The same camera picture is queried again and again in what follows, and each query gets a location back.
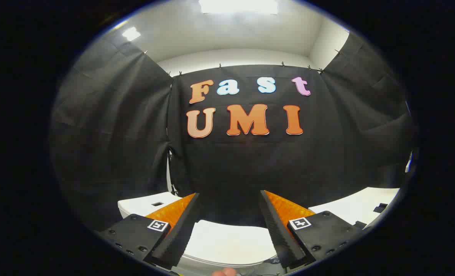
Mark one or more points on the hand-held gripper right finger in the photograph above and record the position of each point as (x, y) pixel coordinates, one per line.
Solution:
(279, 234)

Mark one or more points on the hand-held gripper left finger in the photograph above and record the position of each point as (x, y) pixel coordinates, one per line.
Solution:
(181, 230)

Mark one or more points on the white toilet lid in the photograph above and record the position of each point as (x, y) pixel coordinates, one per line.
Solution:
(227, 241)

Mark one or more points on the white toilet seat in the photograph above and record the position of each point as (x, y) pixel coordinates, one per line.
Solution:
(191, 263)

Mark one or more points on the white toilet body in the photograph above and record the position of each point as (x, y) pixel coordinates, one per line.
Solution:
(139, 205)

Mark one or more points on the white panelled cabinet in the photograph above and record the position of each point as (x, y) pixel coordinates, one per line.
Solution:
(350, 207)

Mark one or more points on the small black block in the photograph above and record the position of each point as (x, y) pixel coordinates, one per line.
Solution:
(359, 225)
(380, 208)

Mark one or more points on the black backdrop cloth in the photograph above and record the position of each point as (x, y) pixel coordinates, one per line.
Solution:
(231, 165)

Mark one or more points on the white plastic object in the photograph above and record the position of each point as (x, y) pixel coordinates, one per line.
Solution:
(408, 165)

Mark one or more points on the ceiling light panel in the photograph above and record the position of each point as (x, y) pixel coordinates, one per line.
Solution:
(238, 5)
(131, 33)

